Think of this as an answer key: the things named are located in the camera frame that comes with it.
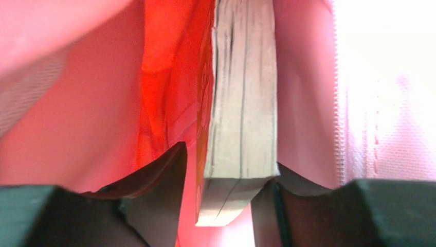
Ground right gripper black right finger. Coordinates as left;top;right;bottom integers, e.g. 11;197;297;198
251;165;435;247

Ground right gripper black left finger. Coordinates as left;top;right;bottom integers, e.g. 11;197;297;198
1;142;187;246

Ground green comic book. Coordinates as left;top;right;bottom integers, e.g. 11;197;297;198
195;1;279;227

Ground pink student backpack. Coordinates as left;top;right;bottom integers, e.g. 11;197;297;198
1;1;435;246

